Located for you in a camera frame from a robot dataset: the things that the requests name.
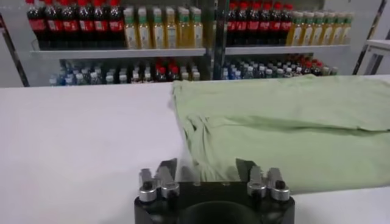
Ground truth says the open beverage display cabinet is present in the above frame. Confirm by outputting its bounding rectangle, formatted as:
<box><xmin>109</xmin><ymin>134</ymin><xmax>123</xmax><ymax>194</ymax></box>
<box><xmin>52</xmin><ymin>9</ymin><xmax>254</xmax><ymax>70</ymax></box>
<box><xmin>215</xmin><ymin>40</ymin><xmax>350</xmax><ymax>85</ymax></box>
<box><xmin>0</xmin><ymin>0</ymin><xmax>381</xmax><ymax>89</ymax></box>

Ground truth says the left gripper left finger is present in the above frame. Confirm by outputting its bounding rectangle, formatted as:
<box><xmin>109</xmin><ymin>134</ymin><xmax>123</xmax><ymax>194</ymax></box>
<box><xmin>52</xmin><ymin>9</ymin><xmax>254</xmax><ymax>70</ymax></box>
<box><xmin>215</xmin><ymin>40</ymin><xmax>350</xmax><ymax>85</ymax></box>
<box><xmin>138</xmin><ymin>158</ymin><xmax>180</xmax><ymax>203</ymax></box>

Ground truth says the red cap cola bottle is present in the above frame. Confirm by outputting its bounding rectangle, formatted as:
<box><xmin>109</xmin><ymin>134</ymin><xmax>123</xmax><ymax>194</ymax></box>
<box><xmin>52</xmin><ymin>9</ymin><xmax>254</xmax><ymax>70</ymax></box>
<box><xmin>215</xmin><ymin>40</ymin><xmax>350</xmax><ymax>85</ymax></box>
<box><xmin>44</xmin><ymin>0</ymin><xmax>63</xmax><ymax>49</ymax></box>
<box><xmin>227</xmin><ymin>2</ymin><xmax>239</xmax><ymax>47</ymax></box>
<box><xmin>282</xmin><ymin>2</ymin><xmax>294</xmax><ymax>46</ymax></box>
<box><xmin>260</xmin><ymin>2</ymin><xmax>272</xmax><ymax>46</ymax></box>
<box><xmin>93</xmin><ymin>0</ymin><xmax>110</xmax><ymax>49</ymax></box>
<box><xmin>270</xmin><ymin>2</ymin><xmax>283</xmax><ymax>46</ymax></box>
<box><xmin>26</xmin><ymin>0</ymin><xmax>46</xmax><ymax>49</ymax></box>
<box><xmin>248</xmin><ymin>2</ymin><xmax>261</xmax><ymax>46</ymax></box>
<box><xmin>237</xmin><ymin>2</ymin><xmax>250</xmax><ymax>47</ymax></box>
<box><xmin>60</xmin><ymin>0</ymin><xmax>79</xmax><ymax>49</ymax></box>
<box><xmin>77</xmin><ymin>0</ymin><xmax>94</xmax><ymax>49</ymax></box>
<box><xmin>108</xmin><ymin>0</ymin><xmax>126</xmax><ymax>48</ymax></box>

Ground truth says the light green shirt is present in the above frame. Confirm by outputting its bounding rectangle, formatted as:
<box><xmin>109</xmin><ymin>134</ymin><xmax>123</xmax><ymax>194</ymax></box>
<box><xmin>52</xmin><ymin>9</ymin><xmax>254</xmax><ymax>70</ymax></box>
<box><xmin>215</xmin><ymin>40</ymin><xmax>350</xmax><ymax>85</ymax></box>
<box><xmin>169</xmin><ymin>74</ymin><xmax>390</xmax><ymax>194</ymax></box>

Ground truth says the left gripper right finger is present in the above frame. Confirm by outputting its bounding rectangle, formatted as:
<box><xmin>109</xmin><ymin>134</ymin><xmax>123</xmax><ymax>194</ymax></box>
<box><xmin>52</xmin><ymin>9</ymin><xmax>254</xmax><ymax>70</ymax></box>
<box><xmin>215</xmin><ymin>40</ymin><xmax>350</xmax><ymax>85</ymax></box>
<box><xmin>236</xmin><ymin>158</ymin><xmax>291</xmax><ymax>202</ymax></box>

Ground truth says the white side table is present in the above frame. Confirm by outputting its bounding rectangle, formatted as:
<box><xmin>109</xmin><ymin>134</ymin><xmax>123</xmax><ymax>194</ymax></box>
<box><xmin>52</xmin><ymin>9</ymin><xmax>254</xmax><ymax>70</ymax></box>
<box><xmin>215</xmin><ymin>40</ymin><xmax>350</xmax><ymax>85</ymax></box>
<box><xmin>353</xmin><ymin>38</ymin><xmax>390</xmax><ymax>76</ymax></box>

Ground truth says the small cola bottle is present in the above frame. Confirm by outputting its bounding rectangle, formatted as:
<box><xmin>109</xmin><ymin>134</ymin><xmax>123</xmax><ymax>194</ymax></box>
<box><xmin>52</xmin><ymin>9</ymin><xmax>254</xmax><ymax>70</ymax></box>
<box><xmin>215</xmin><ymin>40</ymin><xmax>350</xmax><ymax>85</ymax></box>
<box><xmin>155</xmin><ymin>65</ymin><xmax>168</xmax><ymax>83</ymax></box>
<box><xmin>169</xmin><ymin>65</ymin><xmax>180</xmax><ymax>82</ymax></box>
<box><xmin>303</xmin><ymin>60</ymin><xmax>314</xmax><ymax>76</ymax></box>
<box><xmin>313</xmin><ymin>60</ymin><xmax>324</xmax><ymax>76</ymax></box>

